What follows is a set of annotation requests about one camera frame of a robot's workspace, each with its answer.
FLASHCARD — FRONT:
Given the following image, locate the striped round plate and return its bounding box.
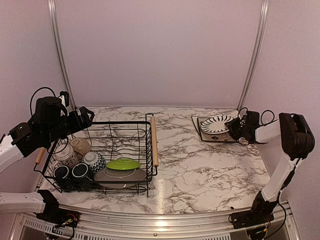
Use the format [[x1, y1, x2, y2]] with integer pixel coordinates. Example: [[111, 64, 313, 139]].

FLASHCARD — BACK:
[[200, 115, 235, 135]]

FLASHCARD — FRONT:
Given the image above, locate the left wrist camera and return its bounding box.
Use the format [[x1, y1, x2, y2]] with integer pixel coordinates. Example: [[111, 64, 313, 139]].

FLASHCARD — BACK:
[[58, 91, 70, 108]]

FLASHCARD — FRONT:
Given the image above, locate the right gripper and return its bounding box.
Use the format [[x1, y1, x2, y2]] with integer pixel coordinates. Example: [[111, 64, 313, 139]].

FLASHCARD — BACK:
[[224, 117, 249, 141]]

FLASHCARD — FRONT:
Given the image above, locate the dark teal cup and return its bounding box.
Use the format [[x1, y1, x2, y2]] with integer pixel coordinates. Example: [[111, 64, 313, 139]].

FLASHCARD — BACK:
[[71, 163, 90, 179]]

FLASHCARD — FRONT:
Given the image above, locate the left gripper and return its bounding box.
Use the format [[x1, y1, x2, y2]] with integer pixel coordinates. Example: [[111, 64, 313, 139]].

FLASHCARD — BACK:
[[43, 106, 94, 145]]

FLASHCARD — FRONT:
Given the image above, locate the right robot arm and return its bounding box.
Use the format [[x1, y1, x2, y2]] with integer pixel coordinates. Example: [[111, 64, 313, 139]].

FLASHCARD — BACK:
[[225, 110, 315, 224]]

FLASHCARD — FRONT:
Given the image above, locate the left aluminium frame post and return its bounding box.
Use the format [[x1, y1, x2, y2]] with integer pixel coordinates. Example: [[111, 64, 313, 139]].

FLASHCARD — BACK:
[[47, 0, 77, 110]]

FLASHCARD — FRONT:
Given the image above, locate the grey reindeer plate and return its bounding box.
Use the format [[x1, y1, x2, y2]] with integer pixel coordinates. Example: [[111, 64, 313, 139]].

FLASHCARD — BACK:
[[94, 167, 147, 189]]

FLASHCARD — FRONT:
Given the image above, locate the black wire dish rack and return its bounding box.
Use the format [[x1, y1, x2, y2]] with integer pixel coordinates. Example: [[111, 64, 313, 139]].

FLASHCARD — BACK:
[[34, 113, 159, 195]]

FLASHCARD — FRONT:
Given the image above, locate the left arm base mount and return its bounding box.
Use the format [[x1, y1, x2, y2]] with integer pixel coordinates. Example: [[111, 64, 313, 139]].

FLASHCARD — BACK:
[[36, 189, 80, 228]]

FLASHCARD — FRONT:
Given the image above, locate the green plate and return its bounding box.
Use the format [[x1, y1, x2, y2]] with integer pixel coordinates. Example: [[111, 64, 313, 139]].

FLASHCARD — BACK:
[[106, 158, 141, 171]]

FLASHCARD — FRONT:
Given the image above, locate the beige bowl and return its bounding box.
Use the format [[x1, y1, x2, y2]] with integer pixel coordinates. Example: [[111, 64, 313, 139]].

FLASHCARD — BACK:
[[70, 137, 91, 160]]

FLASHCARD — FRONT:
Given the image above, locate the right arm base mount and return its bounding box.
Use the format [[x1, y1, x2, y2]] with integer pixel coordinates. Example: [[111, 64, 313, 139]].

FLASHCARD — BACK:
[[228, 199, 278, 229]]

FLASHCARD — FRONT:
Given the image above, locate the aluminium frame post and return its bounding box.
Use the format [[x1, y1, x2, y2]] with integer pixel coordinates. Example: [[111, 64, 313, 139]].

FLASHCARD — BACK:
[[237, 0, 270, 111], [47, 0, 77, 110]]

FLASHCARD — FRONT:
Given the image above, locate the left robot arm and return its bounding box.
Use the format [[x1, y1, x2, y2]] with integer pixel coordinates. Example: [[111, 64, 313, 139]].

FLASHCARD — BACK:
[[0, 91, 95, 223]]

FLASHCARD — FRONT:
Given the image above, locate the floral glass mug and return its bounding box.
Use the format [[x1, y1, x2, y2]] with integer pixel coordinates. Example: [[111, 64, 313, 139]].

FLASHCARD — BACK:
[[53, 144, 79, 168]]

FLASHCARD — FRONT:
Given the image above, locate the square floral plate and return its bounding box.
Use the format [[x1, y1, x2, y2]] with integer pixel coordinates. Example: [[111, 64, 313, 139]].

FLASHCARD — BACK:
[[198, 118, 236, 143]]

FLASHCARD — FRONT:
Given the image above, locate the front aluminium rail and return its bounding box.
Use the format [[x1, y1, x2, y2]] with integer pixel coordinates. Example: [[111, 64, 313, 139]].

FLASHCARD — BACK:
[[9, 201, 301, 240]]

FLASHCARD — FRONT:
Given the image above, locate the right aluminium frame post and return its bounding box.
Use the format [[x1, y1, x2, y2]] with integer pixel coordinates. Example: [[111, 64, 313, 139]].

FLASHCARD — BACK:
[[237, 0, 270, 111]]

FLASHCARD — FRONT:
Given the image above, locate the dark blue cup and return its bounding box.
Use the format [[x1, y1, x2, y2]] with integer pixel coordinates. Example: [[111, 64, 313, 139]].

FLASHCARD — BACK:
[[53, 165, 70, 180]]

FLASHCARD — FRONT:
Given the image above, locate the blue patterned bowl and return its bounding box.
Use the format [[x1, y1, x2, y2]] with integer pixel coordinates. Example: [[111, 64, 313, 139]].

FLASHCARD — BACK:
[[82, 151, 106, 174]]

